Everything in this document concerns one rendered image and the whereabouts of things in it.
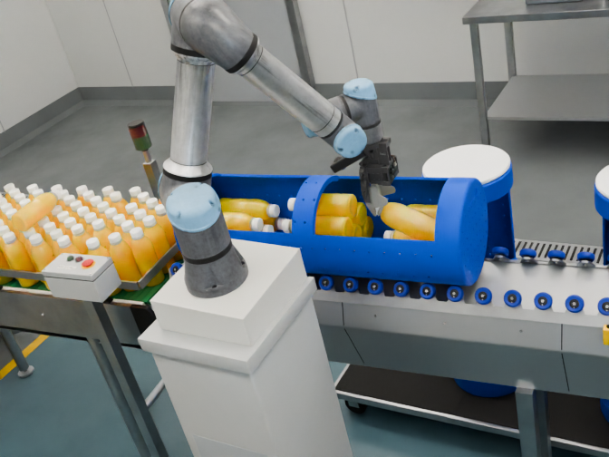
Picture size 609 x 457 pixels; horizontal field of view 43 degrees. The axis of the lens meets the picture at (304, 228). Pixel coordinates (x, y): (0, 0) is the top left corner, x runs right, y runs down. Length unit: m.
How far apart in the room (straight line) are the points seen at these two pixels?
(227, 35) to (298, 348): 0.78
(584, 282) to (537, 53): 3.39
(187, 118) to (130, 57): 5.39
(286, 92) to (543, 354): 0.96
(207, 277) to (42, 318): 1.18
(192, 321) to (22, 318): 1.23
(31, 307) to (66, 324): 0.15
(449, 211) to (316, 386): 0.56
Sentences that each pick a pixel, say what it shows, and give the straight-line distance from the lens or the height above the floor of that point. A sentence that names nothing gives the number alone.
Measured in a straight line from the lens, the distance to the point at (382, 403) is 2.97.
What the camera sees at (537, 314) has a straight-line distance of 2.03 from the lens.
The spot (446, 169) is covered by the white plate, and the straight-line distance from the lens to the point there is 2.50.
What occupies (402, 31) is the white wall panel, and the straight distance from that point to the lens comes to 5.62.
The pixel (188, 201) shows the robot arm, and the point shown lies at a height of 1.46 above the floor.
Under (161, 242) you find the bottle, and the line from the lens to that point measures 2.53.
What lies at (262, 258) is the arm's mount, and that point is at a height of 1.24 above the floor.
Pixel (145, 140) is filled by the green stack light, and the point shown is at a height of 1.19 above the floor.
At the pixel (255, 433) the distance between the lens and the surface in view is 1.89.
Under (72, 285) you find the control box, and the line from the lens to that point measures 2.40.
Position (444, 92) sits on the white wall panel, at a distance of 5.66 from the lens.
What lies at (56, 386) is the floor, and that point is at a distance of 3.90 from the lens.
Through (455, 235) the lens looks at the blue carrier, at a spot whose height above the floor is 1.16.
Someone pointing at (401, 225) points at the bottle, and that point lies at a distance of 2.01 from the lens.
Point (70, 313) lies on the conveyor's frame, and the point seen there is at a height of 0.84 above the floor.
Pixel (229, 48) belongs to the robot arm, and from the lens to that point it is 1.58.
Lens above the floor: 2.19
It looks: 30 degrees down
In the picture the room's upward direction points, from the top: 14 degrees counter-clockwise
